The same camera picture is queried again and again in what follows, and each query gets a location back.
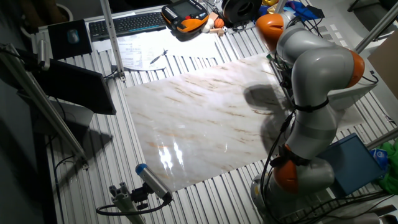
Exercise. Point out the black pen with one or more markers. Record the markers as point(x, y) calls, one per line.
point(158, 57)

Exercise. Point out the white marble pattern mat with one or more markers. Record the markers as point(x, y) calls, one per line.
point(202, 124)

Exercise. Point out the blue cloth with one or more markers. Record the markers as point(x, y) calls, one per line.
point(298, 7)

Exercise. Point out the yellow gold object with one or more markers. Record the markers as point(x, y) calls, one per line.
point(270, 2)

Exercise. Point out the silver orange robot arm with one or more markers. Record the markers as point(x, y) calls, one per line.
point(317, 68)

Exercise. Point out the short aluminum profile piece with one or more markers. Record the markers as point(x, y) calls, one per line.
point(124, 202)

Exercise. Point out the beige cube block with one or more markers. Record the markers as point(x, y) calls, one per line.
point(213, 16)

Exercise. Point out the silver camera blue cap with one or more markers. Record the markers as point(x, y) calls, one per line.
point(152, 182)

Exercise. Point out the brown cardboard panel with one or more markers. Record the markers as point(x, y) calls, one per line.
point(385, 65)

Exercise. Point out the white printed paper sheet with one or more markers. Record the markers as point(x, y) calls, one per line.
point(133, 54)
point(186, 46)

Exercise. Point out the mini orange basketball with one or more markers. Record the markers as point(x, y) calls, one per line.
point(219, 23)

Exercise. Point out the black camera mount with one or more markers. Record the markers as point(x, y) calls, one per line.
point(140, 196)

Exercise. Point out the light wooden block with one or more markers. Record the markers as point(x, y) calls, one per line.
point(216, 31)

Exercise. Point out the orange black teach pendant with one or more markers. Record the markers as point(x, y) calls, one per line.
point(186, 15)

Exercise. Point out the white gourd-shaped toy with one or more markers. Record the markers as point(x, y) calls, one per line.
point(206, 26)

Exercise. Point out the blue white packet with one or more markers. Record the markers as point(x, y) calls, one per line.
point(379, 157)

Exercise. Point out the black mouse pad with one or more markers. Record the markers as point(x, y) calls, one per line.
point(59, 46)

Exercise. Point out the black keyboard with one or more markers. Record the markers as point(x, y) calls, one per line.
point(130, 25)

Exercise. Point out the blue flat box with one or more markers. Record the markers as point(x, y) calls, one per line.
point(351, 161)

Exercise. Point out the black flat monitor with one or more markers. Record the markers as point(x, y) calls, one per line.
point(81, 87)

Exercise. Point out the gray computer mouse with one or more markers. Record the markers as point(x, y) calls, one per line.
point(73, 36)

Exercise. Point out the green cloth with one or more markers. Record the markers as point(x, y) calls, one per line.
point(390, 177)

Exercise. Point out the silver aluminum frame bar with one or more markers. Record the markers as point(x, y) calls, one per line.
point(382, 139)
point(40, 102)
point(280, 5)
point(112, 37)
point(376, 28)

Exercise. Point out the black round spool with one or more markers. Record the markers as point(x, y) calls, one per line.
point(241, 11)

